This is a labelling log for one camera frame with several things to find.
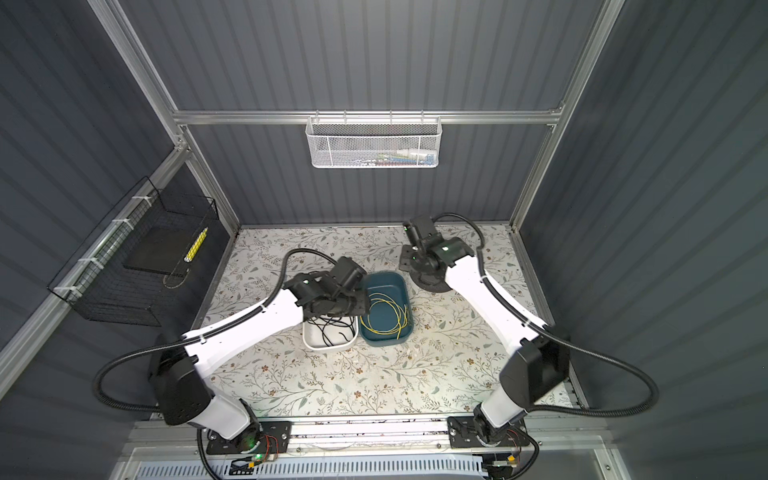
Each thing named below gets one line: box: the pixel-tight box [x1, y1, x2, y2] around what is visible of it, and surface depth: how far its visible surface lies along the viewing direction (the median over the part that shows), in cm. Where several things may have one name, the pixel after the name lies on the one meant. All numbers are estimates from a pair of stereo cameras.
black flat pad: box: [123, 226, 209, 275], surface depth 76 cm
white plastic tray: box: [302, 315, 359, 350], surface depth 92 cm
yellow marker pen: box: [183, 226, 209, 263], surface depth 78 cm
